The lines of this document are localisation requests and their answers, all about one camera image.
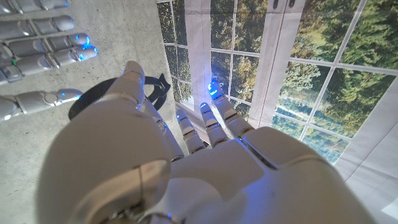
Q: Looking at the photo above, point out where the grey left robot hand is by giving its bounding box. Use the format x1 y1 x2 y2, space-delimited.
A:
35 60 379 224

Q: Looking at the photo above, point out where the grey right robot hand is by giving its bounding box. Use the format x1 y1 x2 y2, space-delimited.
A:
0 0 99 122

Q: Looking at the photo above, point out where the black velcro strap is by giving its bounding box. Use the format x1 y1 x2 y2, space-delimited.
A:
67 73 172 121

